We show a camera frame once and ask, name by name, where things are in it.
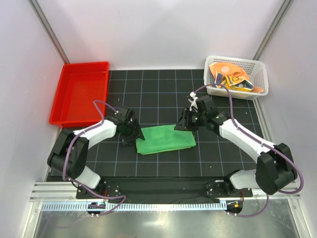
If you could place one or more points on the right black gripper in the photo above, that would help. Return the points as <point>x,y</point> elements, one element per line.
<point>184,123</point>

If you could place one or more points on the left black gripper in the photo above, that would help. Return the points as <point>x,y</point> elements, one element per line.
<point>136,130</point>

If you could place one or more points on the green microfiber towel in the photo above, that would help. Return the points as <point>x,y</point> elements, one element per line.
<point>163,139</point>

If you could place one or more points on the blue yellow patterned towel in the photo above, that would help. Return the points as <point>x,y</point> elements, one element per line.
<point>234,83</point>

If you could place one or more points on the orange towel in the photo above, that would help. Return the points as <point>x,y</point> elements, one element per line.
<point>227,68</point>

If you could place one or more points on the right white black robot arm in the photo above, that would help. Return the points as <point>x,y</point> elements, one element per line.
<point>274,163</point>

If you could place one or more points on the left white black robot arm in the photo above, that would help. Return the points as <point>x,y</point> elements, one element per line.
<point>69,153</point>

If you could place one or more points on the red plastic tray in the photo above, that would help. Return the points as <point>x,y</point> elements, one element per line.
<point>79,85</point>

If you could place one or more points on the white perforated plastic basket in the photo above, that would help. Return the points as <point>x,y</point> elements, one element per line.
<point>254,69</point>

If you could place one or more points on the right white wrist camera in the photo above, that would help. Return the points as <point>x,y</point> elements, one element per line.
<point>192,99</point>

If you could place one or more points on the slotted grey cable duct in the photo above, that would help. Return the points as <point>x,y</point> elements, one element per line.
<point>90,206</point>

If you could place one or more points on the aluminium frame rail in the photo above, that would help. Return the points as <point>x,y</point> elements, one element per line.
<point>54,191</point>

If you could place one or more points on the left aluminium corner post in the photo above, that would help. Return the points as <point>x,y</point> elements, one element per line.
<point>49,30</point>

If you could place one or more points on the aluminium corner post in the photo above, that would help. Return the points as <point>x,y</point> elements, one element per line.
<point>49,30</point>
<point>282,11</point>

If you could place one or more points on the right aluminium corner post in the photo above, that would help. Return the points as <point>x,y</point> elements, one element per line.
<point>282,11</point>

